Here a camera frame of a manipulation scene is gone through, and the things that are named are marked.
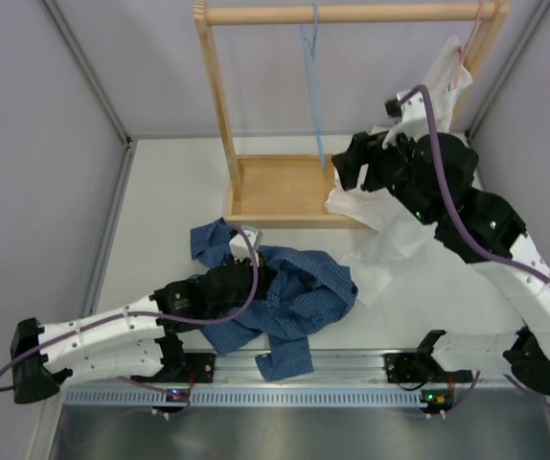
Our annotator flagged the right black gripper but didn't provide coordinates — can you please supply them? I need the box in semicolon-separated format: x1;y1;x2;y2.
332;124;438;228

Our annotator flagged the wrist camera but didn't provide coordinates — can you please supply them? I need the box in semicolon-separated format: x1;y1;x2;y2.
382;85;437;148
229;226;262;260

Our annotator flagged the left aluminium frame post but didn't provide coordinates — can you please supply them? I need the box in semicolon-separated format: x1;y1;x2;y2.
37;0;135;181

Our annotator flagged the right aluminium frame post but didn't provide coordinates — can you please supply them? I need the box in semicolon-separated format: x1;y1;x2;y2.
464;0;550;141

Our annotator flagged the aluminium frame post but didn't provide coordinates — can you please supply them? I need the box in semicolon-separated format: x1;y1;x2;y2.
464;0;550;141
37;0;135;181

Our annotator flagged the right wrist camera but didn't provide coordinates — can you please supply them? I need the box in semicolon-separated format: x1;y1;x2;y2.
382;85;437;148

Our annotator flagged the grey slotted cable duct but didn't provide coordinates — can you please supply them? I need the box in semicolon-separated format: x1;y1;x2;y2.
64;386;431;408

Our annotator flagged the blue checked shirt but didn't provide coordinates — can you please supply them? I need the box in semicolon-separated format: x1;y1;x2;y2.
201;245;357;381

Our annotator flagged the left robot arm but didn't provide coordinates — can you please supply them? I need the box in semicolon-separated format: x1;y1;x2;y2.
11;256;276;404

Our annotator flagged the white shirt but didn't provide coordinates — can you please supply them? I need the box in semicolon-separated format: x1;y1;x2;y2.
323;34;475;308

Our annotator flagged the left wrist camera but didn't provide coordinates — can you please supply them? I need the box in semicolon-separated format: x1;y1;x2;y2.
229;226;262;260

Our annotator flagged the wooden clothes rack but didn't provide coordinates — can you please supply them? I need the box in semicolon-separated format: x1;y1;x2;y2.
194;1;511;229

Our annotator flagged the pink wire hanger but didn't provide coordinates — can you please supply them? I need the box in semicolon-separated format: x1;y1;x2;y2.
452;0;484;89

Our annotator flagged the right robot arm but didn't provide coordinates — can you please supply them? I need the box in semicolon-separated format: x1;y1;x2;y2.
332;132;550;396

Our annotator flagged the blue wire hanger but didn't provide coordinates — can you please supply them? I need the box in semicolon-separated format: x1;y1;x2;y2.
300;3;326;173

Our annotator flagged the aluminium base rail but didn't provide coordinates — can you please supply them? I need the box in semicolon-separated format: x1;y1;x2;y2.
178;348;550;384

